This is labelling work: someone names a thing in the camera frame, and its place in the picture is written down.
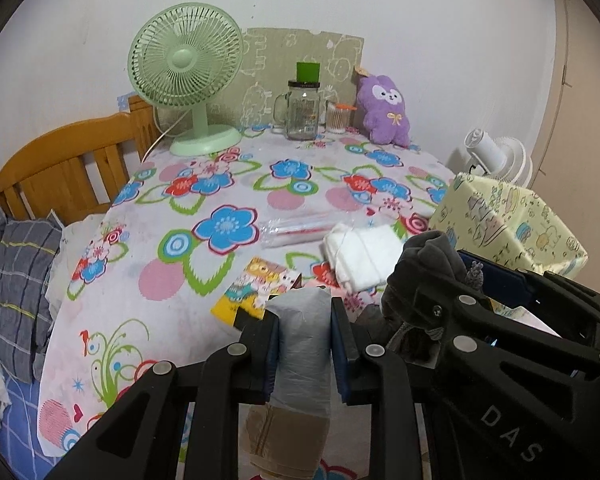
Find grey and tan sock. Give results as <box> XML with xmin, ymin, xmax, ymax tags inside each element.
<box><xmin>240</xmin><ymin>287</ymin><xmax>332</xmax><ymax>479</ymax></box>

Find white towel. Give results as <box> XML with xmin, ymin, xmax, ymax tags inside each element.
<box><xmin>323</xmin><ymin>223</ymin><xmax>403</xmax><ymax>294</ymax></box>

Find dark grey knit fabric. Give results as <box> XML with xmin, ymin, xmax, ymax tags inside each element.
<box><xmin>379</xmin><ymin>230</ymin><xmax>484</xmax><ymax>369</ymax></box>

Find clear plastic packaged roll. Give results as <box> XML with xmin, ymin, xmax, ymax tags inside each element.
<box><xmin>260</xmin><ymin>212</ymin><xmax>353</xmax><ymax>248</ymax></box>

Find blue checked bedsheet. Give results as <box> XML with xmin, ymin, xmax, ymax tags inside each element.
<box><xmin>0</xmin><ymin>377</ymin><xmax>57</xmax><ymax>480</ymax></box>

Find yellow cartoon storage box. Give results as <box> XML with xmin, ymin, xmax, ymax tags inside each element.
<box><xmin>429</xmin><ymin>174</ymin><xmax>588</xmax><ymax>278</ymax></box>

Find floral tablecloth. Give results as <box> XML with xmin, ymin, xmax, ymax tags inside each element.
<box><xmin>36</xmin><ymin>131</ymin><xmax>453</xmax><ymax>467</ymax></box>

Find beige door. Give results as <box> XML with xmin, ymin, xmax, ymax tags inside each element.
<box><xmin>532</xmin><ymin>0</ymin><xmax>600</xmax><ymax>292</ymax></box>

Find colourful cartoon card packet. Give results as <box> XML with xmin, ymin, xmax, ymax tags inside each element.
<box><xmin>211</xmin><ymin>257</ymin><xmax>302</xmax><ymax>330</ymax></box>

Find white standing fan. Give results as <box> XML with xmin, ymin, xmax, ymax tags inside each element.
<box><xmin>446</xmin><ymin>129</ymin><xmax>533</xmax><ymax>188</ymax></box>

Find grey plaid pillow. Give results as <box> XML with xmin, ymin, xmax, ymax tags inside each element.
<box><xmin>0</xmin><ymin>207</ymin><xmax>62</xmax><ymax>384</ymax></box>

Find purple plush rabbit toy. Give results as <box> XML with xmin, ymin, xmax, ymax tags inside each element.
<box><xmin>356</xmin><ymin>74</ymin><xmax>411</xmax><ymax>148</ymax></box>

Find toothpick jar orange lid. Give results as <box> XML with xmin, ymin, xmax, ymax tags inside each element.
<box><xmin>325</xmin><ymin>101</ymin><xmax>356</xmax><ymax>133</ymax></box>

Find wooden bed headboard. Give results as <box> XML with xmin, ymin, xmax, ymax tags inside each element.
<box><xmin>0</xmin><ymin>96</ymin><xmax>158</xmax><ymax>223</ymax></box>

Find glass mason jar mug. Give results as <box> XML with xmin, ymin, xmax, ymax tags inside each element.
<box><xmin>272</xmin><ymin>80</ymin><xmax>321</xmax><ymax>141</ymax></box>

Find green cup on jar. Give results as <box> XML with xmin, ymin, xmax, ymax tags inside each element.
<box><xmin>296</xmin><ymin>61</ymin><xmax>321</xmax><ymax>84</ymax></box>

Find green cartoon pattern board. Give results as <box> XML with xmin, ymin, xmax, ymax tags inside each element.
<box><xmin>157</xmin><ymin>27</ymin><xmax>365</xmax><ymax>137</ymax></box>

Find green desk fan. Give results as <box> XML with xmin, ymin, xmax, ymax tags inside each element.
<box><xmin>128</xmin><ymin>2</ymin><xmax>244</xmax><ymax>157</ymax></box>

